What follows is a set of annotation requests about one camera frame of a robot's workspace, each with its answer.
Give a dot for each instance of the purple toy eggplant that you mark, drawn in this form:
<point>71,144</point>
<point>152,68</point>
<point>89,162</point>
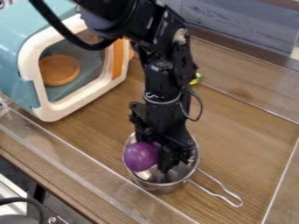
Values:
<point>140,156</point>

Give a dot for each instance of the teal toy microwave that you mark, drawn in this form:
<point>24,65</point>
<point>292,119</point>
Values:
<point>27,40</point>

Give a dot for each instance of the yellow toy banana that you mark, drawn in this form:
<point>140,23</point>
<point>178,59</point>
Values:
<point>198,79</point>

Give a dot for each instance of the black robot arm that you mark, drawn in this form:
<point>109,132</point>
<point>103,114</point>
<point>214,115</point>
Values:
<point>160,39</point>

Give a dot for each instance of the orange microwave turntable plate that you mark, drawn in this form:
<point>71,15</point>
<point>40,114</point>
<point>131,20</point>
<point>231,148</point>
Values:
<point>59,69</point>

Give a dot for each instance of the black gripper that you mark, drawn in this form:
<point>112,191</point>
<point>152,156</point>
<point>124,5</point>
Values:
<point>160,123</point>

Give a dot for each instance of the clear acrylic table barrier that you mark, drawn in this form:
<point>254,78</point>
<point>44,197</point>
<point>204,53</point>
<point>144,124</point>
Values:
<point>92,189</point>

